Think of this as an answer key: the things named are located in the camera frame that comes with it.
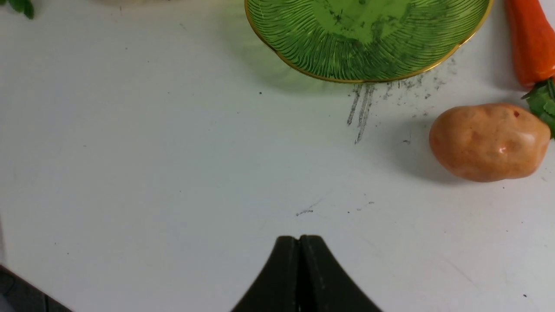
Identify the toy potato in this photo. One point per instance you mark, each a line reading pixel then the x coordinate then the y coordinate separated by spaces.
pixel 489 142

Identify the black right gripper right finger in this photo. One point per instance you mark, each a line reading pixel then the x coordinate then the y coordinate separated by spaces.
pixel 324 286

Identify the toy carrot with green top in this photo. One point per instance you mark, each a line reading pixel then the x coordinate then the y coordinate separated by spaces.
pixel 533 56

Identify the green ribbed plastic plate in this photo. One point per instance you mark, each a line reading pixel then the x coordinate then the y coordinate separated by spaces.
pixel 365 41

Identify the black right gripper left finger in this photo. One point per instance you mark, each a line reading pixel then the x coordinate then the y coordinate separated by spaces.
pixel 275 287

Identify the toy carrot with green leaves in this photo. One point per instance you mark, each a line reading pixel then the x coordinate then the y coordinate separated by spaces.
pixel 24 7

